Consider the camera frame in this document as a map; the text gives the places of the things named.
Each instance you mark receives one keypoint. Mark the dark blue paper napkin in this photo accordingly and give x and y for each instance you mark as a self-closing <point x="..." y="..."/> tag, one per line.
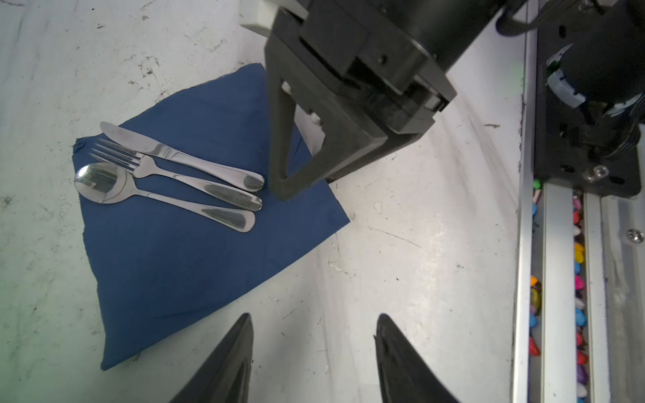
<point x="160" y="269"/>

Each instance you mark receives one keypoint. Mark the aluminium front rail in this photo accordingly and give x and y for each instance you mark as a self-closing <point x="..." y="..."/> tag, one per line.
<point x="579" y="303"/>

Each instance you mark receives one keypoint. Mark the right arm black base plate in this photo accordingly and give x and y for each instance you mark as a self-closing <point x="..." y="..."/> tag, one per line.
<point x="590" y="99"/>

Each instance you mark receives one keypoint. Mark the silver table knife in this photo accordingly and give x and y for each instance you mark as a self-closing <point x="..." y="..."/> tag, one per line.
<point x="245" y="180"/>

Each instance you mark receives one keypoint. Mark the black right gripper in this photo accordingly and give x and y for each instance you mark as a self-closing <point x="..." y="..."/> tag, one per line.
<point x="370" y="75"/>

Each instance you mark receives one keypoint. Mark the silver fork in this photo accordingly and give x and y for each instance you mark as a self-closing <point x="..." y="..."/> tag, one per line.
<point x="142" y="166"/>

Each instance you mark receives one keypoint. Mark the silver spoon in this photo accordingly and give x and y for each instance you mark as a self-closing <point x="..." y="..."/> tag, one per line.
<point x="106" y="183"/>

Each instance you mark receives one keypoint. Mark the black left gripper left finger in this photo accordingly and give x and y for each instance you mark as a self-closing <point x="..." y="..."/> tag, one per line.
<point x="225" y="374"/>

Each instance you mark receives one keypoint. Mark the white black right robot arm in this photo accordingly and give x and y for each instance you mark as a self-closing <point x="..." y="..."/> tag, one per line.
<point x="353" y="81"/>

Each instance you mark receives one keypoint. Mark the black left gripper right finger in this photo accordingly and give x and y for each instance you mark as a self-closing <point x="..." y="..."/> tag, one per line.
<point x="403" y="375"/>

